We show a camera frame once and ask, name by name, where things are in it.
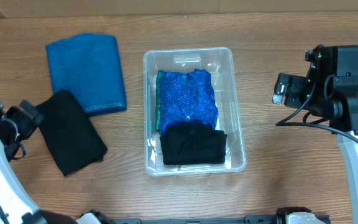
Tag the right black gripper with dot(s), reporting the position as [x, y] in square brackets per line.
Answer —
[295, 91]

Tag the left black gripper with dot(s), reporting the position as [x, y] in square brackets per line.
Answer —
[23, 116]

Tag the black cloth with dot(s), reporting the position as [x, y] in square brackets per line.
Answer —
[191, 143]
[69, 134]

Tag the teal blue towel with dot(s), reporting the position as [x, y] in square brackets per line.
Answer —
[89, 66]

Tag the sparkly blue fabric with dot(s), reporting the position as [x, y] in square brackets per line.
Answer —
[184, 97]

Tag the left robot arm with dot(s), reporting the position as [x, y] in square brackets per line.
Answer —
[16, 206]

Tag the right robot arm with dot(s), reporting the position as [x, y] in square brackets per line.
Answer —
[327, 98]

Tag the clear plastic container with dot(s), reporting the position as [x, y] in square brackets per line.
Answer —
[218, 61]

